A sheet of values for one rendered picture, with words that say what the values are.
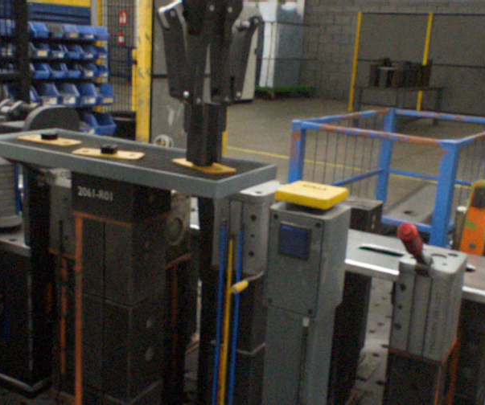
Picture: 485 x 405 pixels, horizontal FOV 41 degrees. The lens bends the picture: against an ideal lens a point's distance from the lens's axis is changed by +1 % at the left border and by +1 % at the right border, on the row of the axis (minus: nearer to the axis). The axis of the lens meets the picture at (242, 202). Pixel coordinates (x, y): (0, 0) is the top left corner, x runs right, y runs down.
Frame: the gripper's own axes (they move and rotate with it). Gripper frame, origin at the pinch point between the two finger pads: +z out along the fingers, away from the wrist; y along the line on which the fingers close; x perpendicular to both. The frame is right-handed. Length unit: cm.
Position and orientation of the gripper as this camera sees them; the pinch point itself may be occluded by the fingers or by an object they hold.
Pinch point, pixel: (204, 132)
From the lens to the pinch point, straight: 75.4
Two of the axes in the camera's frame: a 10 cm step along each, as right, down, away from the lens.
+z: -0.6, 9.7, 2.5
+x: -6.4, -2.3, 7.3
